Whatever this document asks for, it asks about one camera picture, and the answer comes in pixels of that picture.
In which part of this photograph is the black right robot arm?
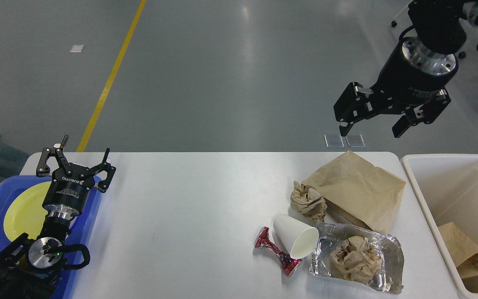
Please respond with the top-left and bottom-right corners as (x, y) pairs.
(334, 0), (478, 138)

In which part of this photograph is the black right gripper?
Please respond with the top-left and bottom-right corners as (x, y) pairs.
(334, 37), (459, 138)

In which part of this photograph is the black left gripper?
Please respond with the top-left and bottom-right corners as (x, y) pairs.
(36, 135), (117, 221)

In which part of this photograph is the white paper cup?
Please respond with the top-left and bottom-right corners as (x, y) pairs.
(273, 214), (320, 259)

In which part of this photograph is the yellow plastic plate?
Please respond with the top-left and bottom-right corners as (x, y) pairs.
(3, 181), (51, 242)

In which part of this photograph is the crumpled brown paper ball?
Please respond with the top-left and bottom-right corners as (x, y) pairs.
(290, 181), (327, 221)

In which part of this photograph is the crushed red can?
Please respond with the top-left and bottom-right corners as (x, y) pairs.
(254, 226), (303, 277)

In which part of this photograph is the large brown paper bag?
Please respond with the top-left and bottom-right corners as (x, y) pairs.
(438, 222), (478, 279)

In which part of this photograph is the blue plastic tray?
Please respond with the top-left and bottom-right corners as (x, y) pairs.
(0, 175), (102, 299)

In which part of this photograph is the white plastic bin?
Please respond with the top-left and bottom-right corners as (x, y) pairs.
(401, 154), (478, 299)

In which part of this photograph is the crumpled brown paper on foil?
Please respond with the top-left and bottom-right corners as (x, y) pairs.
(330, 236), (383, 284)

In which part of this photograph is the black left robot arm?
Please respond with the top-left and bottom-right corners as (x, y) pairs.
(0, 135), (116, 299)

